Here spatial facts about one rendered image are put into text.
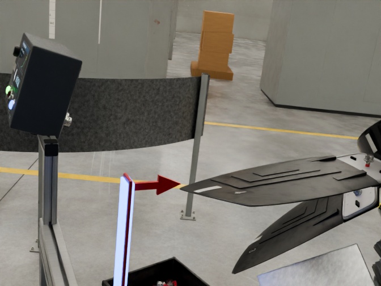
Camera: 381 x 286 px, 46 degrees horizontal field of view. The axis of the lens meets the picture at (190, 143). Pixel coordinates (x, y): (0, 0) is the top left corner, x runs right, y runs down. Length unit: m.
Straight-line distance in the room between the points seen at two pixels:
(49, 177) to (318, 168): 0.62
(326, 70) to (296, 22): 0.84
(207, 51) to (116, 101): 6.36
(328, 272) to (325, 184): 0.15
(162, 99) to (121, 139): 0.33
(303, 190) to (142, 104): 2.00
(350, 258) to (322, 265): 0.04
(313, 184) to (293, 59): 6.21
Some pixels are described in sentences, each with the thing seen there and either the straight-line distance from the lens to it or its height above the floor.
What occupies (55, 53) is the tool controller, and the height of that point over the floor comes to 1.24.
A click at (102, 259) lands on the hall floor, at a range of 2.54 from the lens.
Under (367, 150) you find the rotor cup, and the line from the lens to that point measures 0.72.
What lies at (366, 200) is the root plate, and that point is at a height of 1.11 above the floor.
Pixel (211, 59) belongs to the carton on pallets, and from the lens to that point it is 8.71.
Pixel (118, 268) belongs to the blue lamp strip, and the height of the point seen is 1.08.
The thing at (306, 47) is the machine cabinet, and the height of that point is 0.93.
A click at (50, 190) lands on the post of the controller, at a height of 0.94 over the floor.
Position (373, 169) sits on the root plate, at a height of 1.19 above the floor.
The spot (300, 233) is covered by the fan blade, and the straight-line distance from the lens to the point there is 0.80.
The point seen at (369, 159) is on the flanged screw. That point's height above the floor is 1.20.
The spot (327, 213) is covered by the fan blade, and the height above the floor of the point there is 1.07.
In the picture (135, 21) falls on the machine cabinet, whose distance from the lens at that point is 6.59.
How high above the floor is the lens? 1.38
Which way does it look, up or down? 18 degrees down
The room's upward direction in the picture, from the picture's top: 7 degrees clockwise
